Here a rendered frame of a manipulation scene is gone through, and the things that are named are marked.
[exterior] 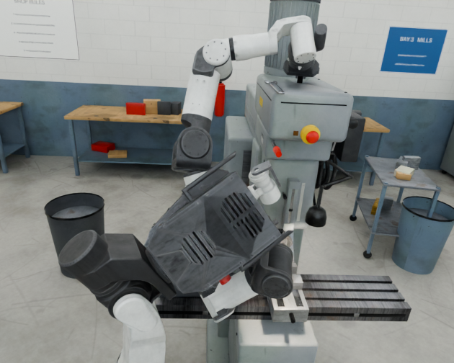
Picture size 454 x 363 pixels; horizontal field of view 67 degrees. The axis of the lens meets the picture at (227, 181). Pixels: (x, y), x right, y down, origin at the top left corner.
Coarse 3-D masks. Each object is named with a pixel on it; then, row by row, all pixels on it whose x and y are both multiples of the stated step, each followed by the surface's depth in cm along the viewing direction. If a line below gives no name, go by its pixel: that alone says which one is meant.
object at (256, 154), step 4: (256, 140) 158; (252, 144) 163; (256, 144) 154; (252, 148) 162; (256, 148) 150; (252, 152) 162; (256, 152) 149; (260, 152) 147; (252, 156) 161; (256, 156) 149; (260, 156) 148; (252, 160) 161; (256, 160) 150; (260, 160) 149; (252, 164) 160; (256, 164) 150; (252, 184) 158
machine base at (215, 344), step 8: (208, 320) 241; (208, 328) 234; (216, 328) 233; (208, 336) 228; (216, 336) 227; (208, 344) 222; (216, 344) 222; (224, 344) 222; (208, 352) 216; (216, 352) 216; (224, 352) 217; (208, 360) 211; (216, 360) 211; (224, 360) 211
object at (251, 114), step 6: (252, 84) 207; (246, 90) 209; (252, 90) 188; (246, 96) 208; (252, 96) 179; (246, 102) 206; (252, 102) 177; (246, 108) 202; (252, 108) 176; (246, 114) 204; (252, 114) 175; (252, 120) 172; (252, 126) 171; (252, 132) 173; (258, 144) 150
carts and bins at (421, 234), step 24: (384, 168) 356; (408, 168) 340; (384, 192) 321; (48, 216) 276; (72, 216) 299; (96, 216) 287; (384, 216) 370; (408, 216) 320; (432, 216) 333; (408, 240) 325; (432, 240) 312; (408, 264) 332; (432, 264) 327
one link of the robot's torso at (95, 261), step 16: (80, 240) 88; (96, 240) 86; (112, 240) 93; (128, 240) 95; (64, 256) 86; (80, 256) 82; (96, 256) 85; (112, 256) 86; (128, 256) 88; (144, 256) 92; (80, 272) 84; (96, 272) 84; (112, 272) 86; (128, 272) 88; (144, 272) 90; (160, 272) 94; (96, 288) 88; (112, 288) 89; (160, 288) 95
